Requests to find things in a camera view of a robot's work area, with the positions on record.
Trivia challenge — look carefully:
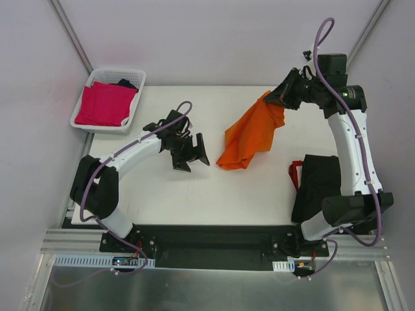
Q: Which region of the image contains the orange t shirt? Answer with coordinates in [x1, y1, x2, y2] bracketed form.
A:
[216, 91, 285, 170]

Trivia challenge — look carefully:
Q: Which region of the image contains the white plastic basket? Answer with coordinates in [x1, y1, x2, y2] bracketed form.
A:
[69, 68, 147, 134]

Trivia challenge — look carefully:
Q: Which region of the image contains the pink t shirt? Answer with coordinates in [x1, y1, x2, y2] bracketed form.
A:
[74, 81, 138, 127]

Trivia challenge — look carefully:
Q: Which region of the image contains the black t shirt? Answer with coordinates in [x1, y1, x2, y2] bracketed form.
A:
[291, 154, 340, 224]

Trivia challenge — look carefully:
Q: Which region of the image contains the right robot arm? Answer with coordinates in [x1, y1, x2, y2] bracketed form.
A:
[264, 54, 394, 257]

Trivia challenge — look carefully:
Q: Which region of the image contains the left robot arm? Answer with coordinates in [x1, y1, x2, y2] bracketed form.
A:
[69, 110, 210, 252]

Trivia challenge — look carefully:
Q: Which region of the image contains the red t shirt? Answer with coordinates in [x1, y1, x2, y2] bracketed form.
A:
[289, 160, 303, 192]

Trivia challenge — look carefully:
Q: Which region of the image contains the dark navy t shirt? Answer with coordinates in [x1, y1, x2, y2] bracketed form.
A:
[116, 78, 139, 91]

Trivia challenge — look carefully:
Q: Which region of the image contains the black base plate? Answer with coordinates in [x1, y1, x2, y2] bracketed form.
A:
[99, 225, 329, 271]

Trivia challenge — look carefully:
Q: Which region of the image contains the right aluminium frame post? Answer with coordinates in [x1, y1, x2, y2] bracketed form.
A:
[340, 0, 393, 85]

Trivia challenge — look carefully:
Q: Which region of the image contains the aluminium frame post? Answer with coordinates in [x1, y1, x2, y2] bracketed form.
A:
[340, 0, 393, 85]
[47, 0, 93, 75]

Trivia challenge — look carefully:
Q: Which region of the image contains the right white cable duct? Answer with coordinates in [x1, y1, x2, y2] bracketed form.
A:
[272, 260, 295, 273]

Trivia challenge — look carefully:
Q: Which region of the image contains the white cable duct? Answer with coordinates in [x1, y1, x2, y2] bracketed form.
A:
[272, 260, 295, 273]
[54, 255, 156, 269]

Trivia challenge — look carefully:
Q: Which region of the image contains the left white cable duct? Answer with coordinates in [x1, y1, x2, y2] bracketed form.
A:
[54, 255, 156, 269]

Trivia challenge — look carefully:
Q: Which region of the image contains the left aluminium frame post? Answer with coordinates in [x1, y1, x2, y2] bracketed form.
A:
[47, 0, 93, 75]

